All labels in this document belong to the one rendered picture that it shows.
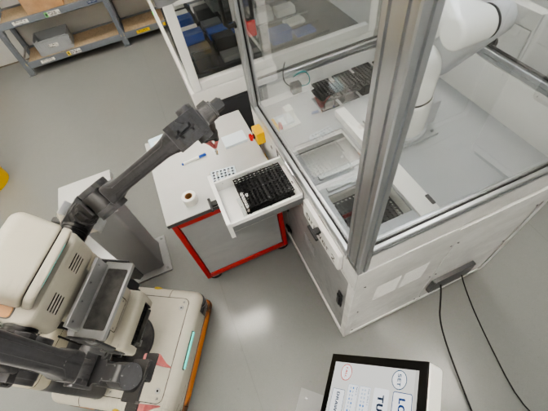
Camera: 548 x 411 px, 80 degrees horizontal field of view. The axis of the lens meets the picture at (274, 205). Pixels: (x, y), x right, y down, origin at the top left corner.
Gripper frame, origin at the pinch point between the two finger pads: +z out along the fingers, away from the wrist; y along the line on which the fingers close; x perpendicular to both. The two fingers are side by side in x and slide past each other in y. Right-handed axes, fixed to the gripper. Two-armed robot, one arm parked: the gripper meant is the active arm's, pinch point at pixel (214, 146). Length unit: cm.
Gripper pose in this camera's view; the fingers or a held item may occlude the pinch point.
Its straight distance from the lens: 151.9
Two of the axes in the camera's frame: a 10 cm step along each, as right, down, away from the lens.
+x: -9.7, 2.6, -0.2
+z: 1.3, 5.4, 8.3
